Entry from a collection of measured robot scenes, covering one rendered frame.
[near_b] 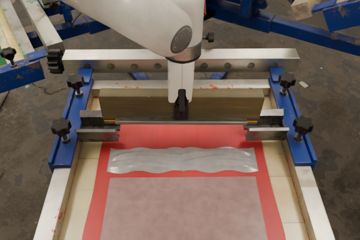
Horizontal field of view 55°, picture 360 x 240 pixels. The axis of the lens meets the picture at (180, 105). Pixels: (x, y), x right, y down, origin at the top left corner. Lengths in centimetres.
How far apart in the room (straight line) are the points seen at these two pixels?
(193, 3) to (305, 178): 46
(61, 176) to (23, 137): 153
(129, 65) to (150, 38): 54
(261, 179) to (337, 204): 124
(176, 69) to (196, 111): 15
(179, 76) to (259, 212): 35
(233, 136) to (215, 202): 20
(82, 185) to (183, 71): 37
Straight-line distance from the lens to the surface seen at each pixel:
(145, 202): 79
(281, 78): 93
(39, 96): 258
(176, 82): 66
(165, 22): 48
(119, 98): 74
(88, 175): 85
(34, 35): 141
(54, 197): 80
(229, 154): 86
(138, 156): 86
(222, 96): 74
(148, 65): 101
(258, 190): 82
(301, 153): 85
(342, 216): 202
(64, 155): 84
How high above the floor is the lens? 164
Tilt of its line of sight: 45 degrees down
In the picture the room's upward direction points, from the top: straight up
